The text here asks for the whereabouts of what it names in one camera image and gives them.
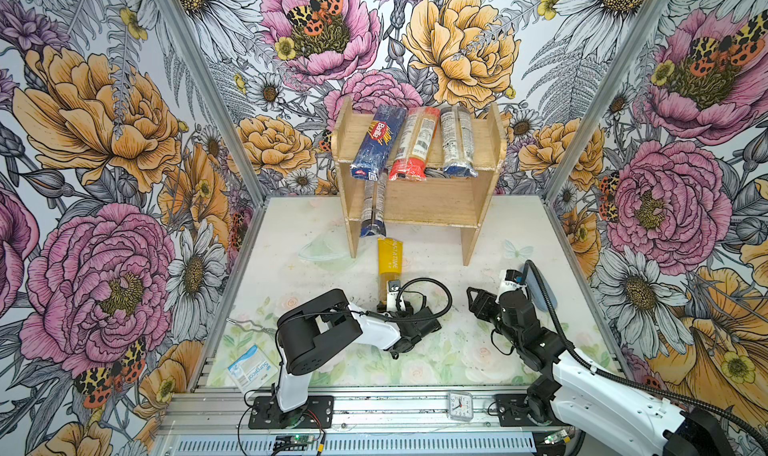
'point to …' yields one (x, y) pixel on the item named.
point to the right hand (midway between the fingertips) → (474, 301)
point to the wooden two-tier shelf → (432, 200)
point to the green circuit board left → (294, 439)
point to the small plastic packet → (253, 371)
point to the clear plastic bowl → (330, 251)
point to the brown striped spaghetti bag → (373, 205)
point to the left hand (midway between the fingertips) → (390, 309)
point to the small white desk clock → (460, 406)
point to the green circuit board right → (556, 437)
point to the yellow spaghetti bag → (390, 264)
